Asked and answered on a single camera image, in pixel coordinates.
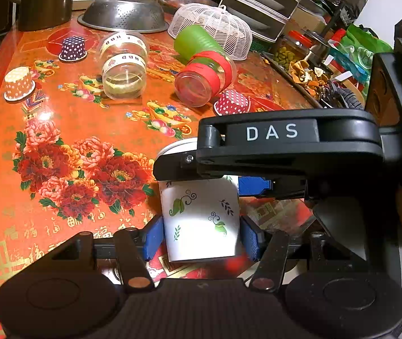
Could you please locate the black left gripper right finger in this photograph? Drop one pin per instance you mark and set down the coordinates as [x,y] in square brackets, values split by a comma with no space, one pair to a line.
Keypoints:
[269,250]

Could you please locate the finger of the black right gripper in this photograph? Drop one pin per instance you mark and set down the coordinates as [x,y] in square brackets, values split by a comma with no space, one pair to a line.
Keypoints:
[289,132]
[252,181]

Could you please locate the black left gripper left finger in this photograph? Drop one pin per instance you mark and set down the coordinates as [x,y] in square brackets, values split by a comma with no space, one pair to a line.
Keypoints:
[134,248]

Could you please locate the white paper cup leaf print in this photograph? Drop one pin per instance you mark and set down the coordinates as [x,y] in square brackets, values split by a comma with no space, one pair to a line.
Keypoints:
[200,217]

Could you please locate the tray of snacks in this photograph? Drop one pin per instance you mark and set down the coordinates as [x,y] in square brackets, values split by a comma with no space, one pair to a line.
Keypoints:
[316,85]

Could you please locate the red dotted cupcake liner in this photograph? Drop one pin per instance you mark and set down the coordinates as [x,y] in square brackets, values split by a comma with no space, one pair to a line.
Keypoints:
[231,102]

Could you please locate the green plastic bag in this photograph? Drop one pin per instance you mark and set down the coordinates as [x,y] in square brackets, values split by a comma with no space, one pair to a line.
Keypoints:
[357,46]

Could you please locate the red lid snack jar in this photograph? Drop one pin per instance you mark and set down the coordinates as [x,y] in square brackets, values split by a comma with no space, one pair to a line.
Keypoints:
[291,48]

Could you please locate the white mesh food cover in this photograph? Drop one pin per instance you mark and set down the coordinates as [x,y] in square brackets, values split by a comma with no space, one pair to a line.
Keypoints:
[232,33]

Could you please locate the clear glass jar white bands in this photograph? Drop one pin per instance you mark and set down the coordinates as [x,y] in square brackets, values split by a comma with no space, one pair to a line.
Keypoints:
[123,58]

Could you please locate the purple dotted cupcake liner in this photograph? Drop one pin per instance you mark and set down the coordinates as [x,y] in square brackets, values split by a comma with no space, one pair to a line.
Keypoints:
[73,49]

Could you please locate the steel colander bowl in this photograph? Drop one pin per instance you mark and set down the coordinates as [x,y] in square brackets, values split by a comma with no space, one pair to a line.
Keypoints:
[142,16]

